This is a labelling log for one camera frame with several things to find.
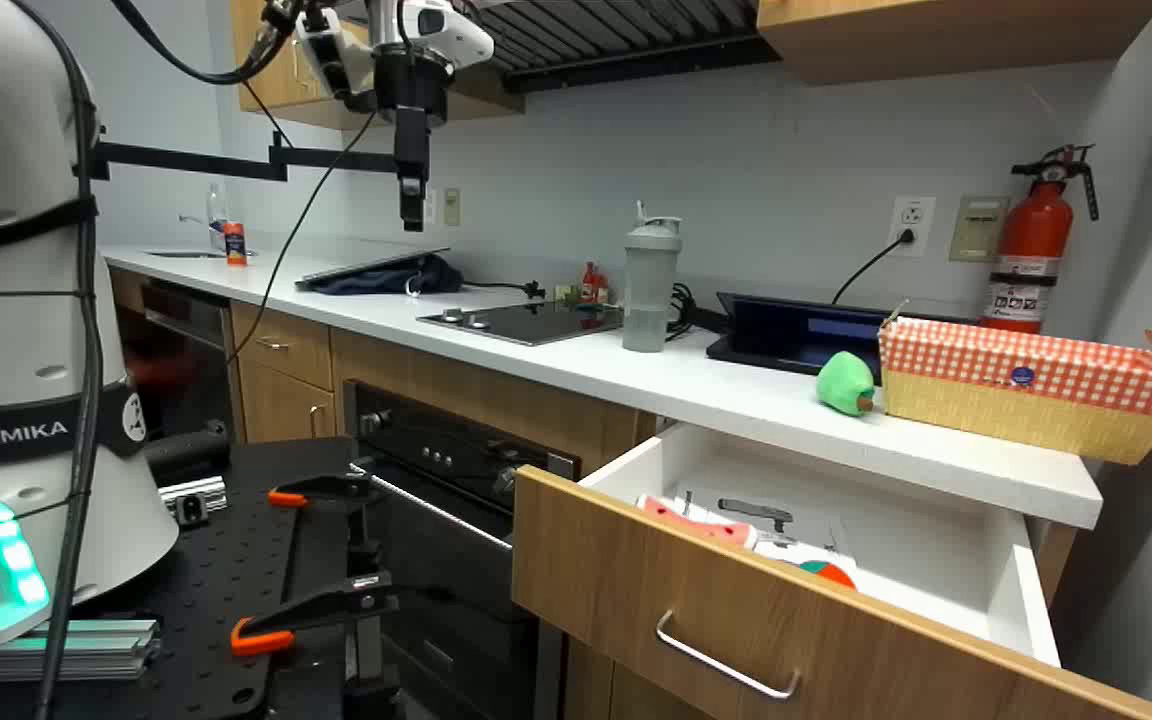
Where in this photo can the wooden lower cabinet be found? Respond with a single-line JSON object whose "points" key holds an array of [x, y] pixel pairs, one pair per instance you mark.
{"points": [[281, 385]]}

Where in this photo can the black laptop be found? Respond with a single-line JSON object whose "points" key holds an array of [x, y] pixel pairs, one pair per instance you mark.
{"points": [[788, 332]]}

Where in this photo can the dark range hood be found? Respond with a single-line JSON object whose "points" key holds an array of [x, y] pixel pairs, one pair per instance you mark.
{"points": [[628, 32]]}

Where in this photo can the white wall outlet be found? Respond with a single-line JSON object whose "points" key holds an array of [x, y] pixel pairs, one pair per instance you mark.
{"points": [[912, 210]]}

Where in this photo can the white drawer with wooden front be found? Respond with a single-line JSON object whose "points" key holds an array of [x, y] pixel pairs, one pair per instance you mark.
{"points": [[602, 587]]}

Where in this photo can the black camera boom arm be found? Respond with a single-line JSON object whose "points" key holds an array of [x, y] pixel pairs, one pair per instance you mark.
{"points": [[201, 159]]}

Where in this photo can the small red figurine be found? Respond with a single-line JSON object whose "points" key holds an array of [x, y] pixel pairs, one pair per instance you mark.
{"points": [[599, 284]]}

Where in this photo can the small red can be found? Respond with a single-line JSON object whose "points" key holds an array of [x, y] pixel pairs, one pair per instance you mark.
{"points": [[234, 245]]}

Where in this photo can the black cooktop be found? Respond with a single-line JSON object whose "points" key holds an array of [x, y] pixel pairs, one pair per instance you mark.
{"points": [[523, 320]]}

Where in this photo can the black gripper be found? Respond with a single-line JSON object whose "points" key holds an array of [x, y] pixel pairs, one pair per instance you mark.
{"points": [[412, 85]]}

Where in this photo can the black dishwasher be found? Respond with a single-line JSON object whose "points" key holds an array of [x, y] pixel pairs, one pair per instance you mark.
{"points": [[177, 385]]}

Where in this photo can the black built-in oven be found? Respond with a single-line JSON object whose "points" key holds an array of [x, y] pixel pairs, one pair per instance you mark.
{"points": [[470, 575]]}

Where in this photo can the red fire extinguisher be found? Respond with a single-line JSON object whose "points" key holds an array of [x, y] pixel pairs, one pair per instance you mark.
{"points": [[1034, 240]]}

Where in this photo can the white printed booklet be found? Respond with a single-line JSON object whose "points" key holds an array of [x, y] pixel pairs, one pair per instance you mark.
{"points": [[737, 505]]}

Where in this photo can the beige switch plate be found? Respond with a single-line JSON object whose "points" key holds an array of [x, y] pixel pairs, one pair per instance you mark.
{"points": [[978, 231]]}

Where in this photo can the small white device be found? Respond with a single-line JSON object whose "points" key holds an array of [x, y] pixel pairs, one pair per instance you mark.
{"points": [[199, 501]]}

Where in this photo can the grey shaker bottle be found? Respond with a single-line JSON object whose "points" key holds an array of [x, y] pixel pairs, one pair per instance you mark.
{"points": [[651, 284]]}

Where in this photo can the red checkered basket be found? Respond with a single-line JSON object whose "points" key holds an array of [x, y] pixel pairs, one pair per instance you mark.
{"points": [[1031, 385]]}

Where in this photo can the aluminium rail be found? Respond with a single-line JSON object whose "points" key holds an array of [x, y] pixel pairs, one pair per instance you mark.
{"points": [[82, 647]]}

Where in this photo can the green pear plush toy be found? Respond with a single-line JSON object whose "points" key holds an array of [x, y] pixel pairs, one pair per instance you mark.
{"points": [[848, 385]]}

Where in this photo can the red watermelon plush toy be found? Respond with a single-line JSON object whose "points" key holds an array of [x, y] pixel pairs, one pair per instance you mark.
{"points": [[698, 521]]}

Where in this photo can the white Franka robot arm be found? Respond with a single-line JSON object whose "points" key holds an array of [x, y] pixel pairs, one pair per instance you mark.
{"points": [[3, 134]]}

